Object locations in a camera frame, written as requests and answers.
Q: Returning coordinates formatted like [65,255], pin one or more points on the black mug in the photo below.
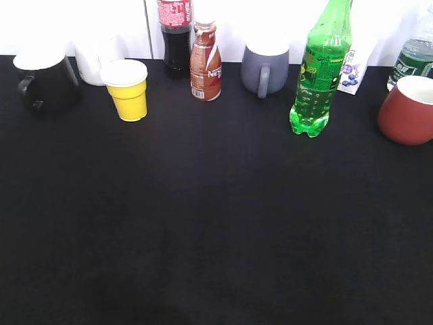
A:
[47,82]

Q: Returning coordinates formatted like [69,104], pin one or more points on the red cup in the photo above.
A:
[405,117]

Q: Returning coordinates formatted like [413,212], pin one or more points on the green soda bottle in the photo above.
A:
[327,45]

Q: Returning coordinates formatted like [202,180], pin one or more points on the grey mug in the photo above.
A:
[264,68]

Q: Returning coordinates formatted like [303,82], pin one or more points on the cola bottle red label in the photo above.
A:
[175,18]

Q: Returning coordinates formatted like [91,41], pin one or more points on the clear water bottle green label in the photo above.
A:
[415,57]

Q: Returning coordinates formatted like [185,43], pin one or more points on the yellow paper cup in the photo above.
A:
[126,82]

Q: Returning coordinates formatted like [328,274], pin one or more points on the white blueberry milk carton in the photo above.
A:
[355,66]

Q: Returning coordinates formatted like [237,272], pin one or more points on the white mug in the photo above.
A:
[92,54]

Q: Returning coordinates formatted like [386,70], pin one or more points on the brown Nescafe coffee bottle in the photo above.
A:
[205,62]

